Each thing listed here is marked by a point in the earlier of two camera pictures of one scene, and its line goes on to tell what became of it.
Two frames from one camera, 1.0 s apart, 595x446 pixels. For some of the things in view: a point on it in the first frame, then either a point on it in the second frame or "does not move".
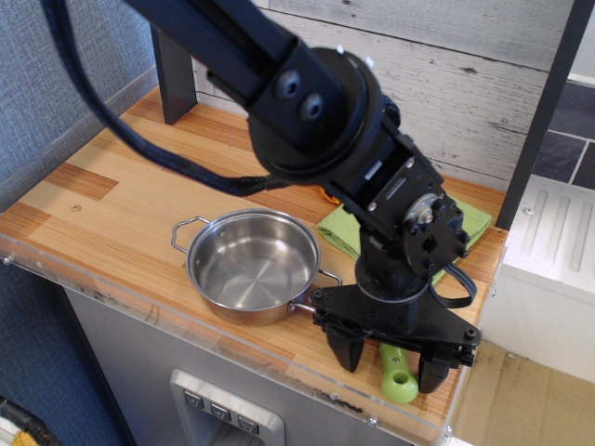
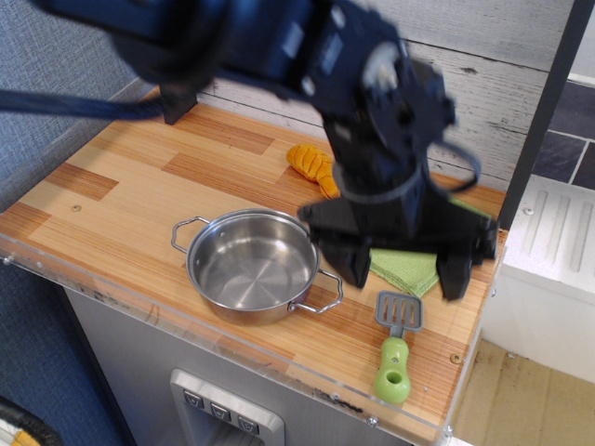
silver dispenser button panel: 212,414 does not move
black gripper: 425,323 to 418,219
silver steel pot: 251,266 does not move
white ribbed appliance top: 552,232 does not move
